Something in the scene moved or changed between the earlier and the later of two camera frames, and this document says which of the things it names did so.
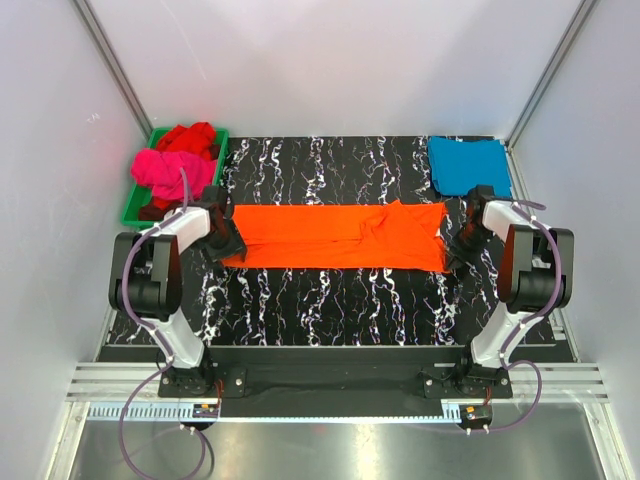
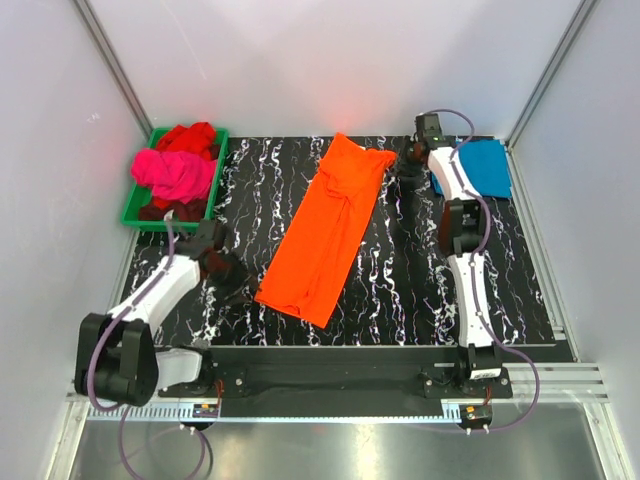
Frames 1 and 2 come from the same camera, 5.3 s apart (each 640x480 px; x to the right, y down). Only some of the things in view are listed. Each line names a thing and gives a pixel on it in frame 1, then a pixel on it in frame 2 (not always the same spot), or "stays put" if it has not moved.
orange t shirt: (395, 237) → (309, 270)
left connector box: (205, 410) stays put
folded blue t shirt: (459, 166) stays put
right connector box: (476, 413) stays put
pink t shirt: (161, 171) stays put
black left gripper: (234, 246) → (240, 280)
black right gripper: (459, 255) → (408, 171)
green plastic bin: (142, 195) stays put
